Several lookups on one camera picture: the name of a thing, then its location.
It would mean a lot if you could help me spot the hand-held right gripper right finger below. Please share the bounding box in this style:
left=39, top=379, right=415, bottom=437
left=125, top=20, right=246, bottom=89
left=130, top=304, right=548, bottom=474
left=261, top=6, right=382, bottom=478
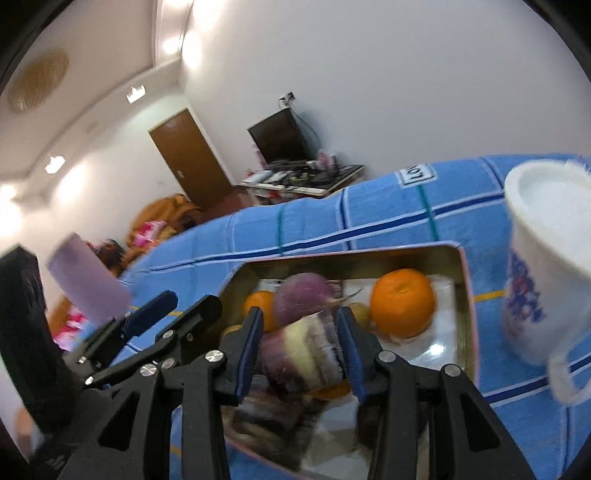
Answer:
left=336, top=307, right=539, bottom=480

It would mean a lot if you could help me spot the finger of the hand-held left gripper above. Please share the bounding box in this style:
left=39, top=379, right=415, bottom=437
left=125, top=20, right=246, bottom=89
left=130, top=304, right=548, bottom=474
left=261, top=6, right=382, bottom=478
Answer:
left=85, top=295, right=223, bottom=389
left=69, top=291, right=179, bottom=368

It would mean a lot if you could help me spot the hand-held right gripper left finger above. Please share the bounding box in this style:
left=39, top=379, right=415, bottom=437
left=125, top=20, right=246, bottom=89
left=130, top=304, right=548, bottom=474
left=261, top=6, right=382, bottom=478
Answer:
left=69, top=305, right=265, bottom=480

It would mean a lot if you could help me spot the brown kiwi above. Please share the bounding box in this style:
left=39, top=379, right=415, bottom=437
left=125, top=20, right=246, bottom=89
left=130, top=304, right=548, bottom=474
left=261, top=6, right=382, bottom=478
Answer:
left=347, top=302, right=372, bottom=330

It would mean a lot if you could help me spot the halved purple fruit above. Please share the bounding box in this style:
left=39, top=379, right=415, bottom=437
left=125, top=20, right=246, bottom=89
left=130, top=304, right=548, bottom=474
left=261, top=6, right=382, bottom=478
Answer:
left=259, top=311, right=345, bottom=393

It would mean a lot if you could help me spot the round purple fruit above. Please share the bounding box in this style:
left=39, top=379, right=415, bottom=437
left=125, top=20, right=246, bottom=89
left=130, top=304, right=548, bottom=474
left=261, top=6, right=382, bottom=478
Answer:
left=272, top=273, right=338, bottom=326

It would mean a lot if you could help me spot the pink tin box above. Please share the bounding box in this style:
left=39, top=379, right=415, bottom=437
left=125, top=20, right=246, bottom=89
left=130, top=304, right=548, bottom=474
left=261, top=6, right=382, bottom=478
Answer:
left=217, top=241, right=481, bottom=480

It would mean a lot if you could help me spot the brown sofa with pink cushion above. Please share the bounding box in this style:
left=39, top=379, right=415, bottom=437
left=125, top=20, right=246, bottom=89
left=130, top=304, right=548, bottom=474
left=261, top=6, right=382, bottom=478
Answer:
left=48, top=295, right=88, bottom=352

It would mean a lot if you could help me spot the purple thermos bottle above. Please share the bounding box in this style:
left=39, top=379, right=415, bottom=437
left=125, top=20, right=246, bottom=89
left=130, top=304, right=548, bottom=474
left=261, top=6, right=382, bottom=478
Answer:
left=46, top=233, right=132, bottom=328

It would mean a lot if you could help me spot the framed flower picture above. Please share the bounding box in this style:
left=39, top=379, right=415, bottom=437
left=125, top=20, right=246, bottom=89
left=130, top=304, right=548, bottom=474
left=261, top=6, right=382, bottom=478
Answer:
left=95, top=240, right=125, bottom=273

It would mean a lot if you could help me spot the brown leather armchair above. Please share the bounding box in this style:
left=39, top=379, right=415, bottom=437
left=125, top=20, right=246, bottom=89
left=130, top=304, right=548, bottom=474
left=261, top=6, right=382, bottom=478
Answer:
left=127, top=194, right=204, bottom=259

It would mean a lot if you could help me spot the blue checked blanket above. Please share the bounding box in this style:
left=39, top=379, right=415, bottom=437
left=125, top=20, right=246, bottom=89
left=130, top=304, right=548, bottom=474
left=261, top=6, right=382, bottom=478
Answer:
left=115, top=154, right=591, bottom=480

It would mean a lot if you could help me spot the brown wooden door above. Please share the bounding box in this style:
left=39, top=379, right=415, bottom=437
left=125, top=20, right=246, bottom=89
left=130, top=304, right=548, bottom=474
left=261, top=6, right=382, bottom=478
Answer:
left=148, top=108, right=232, bottom=208

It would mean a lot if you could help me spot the cluttered television stand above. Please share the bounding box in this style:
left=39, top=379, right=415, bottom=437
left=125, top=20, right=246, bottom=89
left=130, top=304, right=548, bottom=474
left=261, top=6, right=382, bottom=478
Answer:
left=238, top=161, right=365, bottom=204

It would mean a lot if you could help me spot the black television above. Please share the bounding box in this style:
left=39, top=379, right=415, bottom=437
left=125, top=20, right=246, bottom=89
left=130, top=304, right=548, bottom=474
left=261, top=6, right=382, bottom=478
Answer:
left=247, top=108, right=319, bottom=167

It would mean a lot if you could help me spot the white mug with blue print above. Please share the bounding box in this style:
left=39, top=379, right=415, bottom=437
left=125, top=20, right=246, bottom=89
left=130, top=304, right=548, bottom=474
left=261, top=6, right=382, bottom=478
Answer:
left=501, top=159, right=591, bottom=404

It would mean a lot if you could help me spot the round brown ceiling lamp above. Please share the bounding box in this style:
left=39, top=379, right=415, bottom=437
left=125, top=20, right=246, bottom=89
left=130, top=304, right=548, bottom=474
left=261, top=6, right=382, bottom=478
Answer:
left=7, top=50, right=70, bottom=113

